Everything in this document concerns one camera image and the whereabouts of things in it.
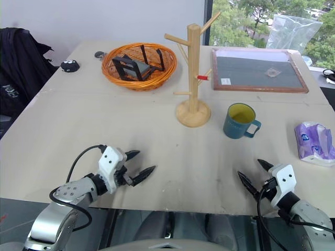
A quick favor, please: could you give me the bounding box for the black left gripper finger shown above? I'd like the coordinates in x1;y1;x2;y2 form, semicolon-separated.
124;150;141;162
129;165;157;187

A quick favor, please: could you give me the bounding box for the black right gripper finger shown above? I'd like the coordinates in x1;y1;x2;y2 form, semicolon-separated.
257;158;274;174
237;170;260;202

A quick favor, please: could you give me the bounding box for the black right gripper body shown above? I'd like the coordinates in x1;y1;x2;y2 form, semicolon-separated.
253;177;279;202

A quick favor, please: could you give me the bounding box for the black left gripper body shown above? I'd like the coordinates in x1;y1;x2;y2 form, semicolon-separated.
114;156;133;187

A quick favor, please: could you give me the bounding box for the wooden mug tree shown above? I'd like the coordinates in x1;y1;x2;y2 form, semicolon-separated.
164;12;222;128

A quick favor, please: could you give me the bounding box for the blue mug with yellow inside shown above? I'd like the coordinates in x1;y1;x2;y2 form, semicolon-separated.
223;103;262;140

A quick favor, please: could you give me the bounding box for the purple tissue pack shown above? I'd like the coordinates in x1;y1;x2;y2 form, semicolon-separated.
294;121;335;167

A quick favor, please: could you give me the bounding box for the grey robot body shell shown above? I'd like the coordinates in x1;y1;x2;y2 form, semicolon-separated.
98;237;238;251

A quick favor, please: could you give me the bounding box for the orange wicker basket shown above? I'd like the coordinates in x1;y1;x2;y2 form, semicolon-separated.
101;42;178;92

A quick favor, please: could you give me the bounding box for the wood framed blackboard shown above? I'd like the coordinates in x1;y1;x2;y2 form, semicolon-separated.
211;48;309;93

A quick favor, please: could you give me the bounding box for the black round device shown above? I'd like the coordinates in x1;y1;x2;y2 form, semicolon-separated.
60;60;80;73

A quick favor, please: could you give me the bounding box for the clear plastic bag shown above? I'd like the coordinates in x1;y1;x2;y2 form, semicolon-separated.
266;14;323;55

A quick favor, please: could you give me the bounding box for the black jacket on chair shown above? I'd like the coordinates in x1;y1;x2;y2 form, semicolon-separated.
0;27;60;117

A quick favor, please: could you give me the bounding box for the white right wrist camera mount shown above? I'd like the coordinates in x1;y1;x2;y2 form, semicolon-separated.
267;164;297;209

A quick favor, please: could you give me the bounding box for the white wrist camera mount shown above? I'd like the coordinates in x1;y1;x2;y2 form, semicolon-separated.
267;164;297;209
98;146;128;195

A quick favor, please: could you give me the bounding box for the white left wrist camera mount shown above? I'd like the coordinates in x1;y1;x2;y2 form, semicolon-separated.
98;146;128;195

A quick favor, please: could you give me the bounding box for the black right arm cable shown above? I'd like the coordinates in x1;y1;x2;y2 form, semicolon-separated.
256;184;291;251

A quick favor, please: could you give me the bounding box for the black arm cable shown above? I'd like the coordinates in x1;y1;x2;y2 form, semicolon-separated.
256;184;291;251
49;144;106;232

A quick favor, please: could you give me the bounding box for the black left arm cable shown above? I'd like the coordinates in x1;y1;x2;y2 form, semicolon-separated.
49;144;106;232

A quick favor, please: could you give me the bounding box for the black frame stand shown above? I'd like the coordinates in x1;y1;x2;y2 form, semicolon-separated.
111;44;165;82

